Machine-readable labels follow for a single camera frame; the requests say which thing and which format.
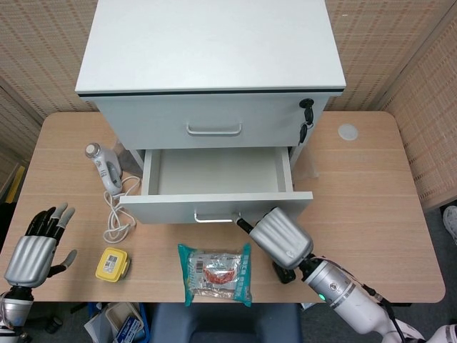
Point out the shallow white drawer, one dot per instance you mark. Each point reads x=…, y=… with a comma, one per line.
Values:
x=214, y=175

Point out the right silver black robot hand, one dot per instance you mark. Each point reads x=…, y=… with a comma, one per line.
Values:
x=282, y=237

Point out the white box with blue carton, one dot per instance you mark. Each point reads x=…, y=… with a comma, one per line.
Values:
x=123, y=323

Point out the tall white drawer with lock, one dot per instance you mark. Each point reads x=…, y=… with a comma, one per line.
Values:
x=257, y=121

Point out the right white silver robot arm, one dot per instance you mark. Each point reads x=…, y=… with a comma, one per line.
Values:
x=342, y=296

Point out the yellow flat object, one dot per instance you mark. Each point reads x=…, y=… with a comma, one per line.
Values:
x=16, y=178

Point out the black sauce bottle red cap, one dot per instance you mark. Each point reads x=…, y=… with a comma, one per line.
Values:
x=285, y=277

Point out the black key in lock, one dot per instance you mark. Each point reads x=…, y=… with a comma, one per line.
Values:
x=308, y=115

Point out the white shoe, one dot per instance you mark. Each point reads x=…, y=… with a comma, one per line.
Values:
x=451, y=223

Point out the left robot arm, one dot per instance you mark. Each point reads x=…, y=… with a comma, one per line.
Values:
x=14, y=307

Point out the white drawer cabinet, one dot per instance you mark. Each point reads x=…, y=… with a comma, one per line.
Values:
x=210, y=46

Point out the yellow lidded plastic box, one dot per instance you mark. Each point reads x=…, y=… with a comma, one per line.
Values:
x=110, y=264

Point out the teal snack packet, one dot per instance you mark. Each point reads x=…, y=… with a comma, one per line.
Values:
x=214, y=273

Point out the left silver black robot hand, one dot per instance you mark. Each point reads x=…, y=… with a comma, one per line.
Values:
x=30, y=262

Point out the white handheld electric device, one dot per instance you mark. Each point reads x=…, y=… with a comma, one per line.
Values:
x=107, y=171

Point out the round white desk grommet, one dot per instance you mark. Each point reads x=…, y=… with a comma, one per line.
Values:
x=348, y=131

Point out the dark blue chair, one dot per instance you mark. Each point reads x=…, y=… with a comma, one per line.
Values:
x=225, y=323

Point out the black hanging key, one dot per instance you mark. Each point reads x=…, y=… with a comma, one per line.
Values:
x=303, y=133

